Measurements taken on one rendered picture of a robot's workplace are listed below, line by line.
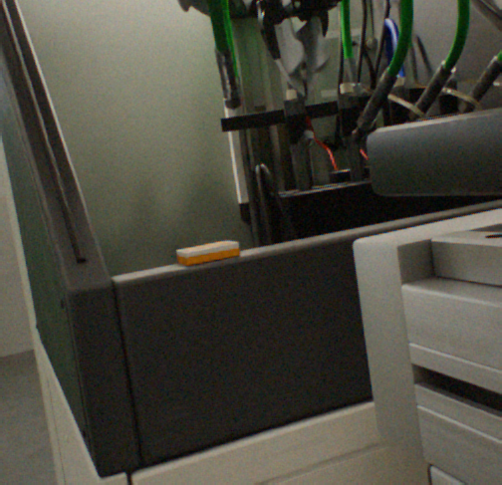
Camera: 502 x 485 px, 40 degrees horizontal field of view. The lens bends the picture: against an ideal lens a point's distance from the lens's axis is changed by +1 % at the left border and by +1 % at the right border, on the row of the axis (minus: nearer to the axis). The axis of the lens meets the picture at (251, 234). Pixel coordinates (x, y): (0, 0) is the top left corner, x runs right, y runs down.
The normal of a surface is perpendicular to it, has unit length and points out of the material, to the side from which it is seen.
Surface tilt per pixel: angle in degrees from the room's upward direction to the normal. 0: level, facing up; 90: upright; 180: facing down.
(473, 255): 90
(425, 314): 90
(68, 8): 90
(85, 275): 43
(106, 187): 90
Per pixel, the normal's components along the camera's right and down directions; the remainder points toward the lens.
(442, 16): -0.92, 0.18
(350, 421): 0.36, 0.05
